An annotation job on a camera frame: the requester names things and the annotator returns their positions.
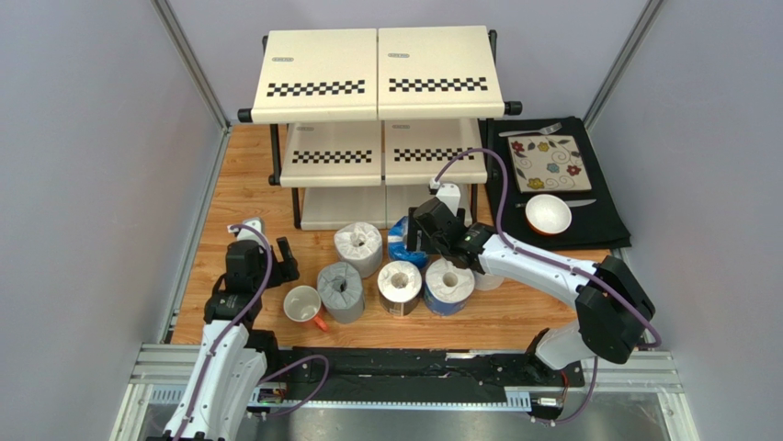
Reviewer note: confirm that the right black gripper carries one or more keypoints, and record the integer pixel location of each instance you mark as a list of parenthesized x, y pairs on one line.
[(425, 226)]

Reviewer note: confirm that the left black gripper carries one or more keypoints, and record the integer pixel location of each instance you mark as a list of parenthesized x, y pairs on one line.
[(283, 271)]

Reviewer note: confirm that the blue plastic roll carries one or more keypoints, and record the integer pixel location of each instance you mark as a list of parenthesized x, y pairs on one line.
[(397, 245)]

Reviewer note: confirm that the blue label roll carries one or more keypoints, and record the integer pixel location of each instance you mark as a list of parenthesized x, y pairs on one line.
[(447, 287)]

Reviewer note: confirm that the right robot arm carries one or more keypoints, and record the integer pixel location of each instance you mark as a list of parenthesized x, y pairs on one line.
[(612, 309)]

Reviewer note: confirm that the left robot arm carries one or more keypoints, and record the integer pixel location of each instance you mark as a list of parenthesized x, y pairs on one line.
[(232, 355)]

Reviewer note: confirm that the cream three-tier checkered shelf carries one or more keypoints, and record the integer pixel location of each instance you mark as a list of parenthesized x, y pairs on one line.
[(361, 119)]

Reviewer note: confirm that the grey wrapped toilet roll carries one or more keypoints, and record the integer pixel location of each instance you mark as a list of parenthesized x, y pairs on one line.
[(341, 291)]

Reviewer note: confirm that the brown wrapped toilet roll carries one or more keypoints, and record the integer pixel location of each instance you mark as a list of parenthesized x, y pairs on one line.
[(400, 284)]

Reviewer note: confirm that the white wrapped toilet roll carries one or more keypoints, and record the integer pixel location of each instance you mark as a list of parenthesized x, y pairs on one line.
[(360, 244)]

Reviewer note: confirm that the plain white toilet roll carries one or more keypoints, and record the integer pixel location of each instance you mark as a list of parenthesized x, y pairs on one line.
[(485, 282)]

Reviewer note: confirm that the white bowl orange outside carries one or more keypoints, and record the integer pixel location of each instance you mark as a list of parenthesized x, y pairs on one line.
[(548, 215)]

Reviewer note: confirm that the square floral ceramic plate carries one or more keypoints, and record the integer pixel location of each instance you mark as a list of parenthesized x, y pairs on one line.
[(548, 164)]

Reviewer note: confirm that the silver table knife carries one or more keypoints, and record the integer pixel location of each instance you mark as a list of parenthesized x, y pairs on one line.
[(569, 203)]

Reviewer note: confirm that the silver fork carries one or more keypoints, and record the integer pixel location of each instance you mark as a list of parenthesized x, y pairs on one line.
[(548, 130)]

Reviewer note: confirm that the black cloth placemat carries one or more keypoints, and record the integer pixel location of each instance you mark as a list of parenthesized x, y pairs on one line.
[(597, 226)]

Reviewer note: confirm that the white mug orange handle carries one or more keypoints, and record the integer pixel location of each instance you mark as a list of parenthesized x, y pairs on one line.
[(303, 305)]

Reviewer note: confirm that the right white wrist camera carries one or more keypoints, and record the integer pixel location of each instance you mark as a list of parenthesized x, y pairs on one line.
[(447, 193)]

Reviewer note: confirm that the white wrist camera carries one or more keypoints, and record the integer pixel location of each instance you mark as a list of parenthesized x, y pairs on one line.
[(248, 230), (447, 193)]

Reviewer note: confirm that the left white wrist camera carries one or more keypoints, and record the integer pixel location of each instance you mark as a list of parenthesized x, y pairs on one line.
[(248, 230)]

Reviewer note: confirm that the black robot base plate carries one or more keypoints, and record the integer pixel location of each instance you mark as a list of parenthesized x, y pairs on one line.
[(399, 375)]

